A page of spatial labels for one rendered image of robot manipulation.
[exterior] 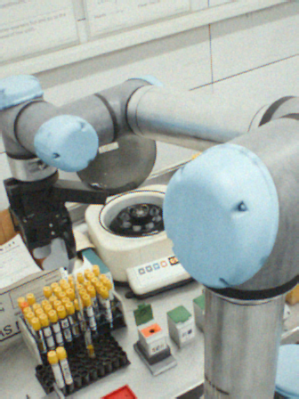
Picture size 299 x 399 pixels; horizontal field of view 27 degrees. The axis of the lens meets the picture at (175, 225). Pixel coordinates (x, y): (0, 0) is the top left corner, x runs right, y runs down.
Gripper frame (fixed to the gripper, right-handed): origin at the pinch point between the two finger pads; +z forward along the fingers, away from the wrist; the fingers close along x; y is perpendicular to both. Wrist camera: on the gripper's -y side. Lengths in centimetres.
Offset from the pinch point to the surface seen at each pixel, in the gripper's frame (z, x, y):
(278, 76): 5, -50, -91
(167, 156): 17, -51, -50
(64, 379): 23.4, 2.7, 7.1
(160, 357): 23.9, 8.6, -11.2
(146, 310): 15.7, 3.2, -12.1
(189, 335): 23.8, 7.1, -19.2
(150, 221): 16.6, -24.2, -29.2
